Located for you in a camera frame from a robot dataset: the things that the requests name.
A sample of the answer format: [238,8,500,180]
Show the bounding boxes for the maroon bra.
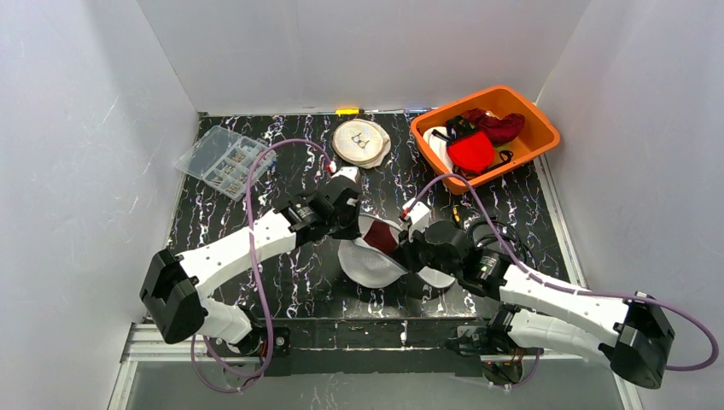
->
[363,220,400,257]

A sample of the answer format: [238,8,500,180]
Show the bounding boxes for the bright red bra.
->
[447,132,495,174]

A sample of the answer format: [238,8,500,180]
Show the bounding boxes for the dark red bra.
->
[462,108,526,145]

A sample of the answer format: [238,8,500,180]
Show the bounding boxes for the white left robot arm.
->
[139,167,361,344]

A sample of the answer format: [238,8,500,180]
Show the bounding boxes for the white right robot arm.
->
[395,220,675,390]

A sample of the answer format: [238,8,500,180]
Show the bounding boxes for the yellow tape piece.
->
[335,108,364,115]

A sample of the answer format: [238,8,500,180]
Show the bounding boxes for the clear plastic screw box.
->
[175,126,277,201]

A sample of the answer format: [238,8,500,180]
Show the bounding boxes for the black coiled cable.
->
[466,217,530,264]

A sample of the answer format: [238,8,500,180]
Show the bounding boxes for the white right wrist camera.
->
[400,198,431,240]

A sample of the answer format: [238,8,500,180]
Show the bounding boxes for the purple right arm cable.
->
[410,173,720,391]

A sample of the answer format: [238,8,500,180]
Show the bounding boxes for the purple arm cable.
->
[189,138,335,395]
[410,173,720,391]

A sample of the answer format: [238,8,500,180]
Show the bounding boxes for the white bra black straps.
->
[422,126,455,173]

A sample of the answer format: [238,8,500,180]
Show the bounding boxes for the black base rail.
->
[206,316,544,378]

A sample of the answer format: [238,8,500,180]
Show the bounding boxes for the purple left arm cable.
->
[189,138,335,395]

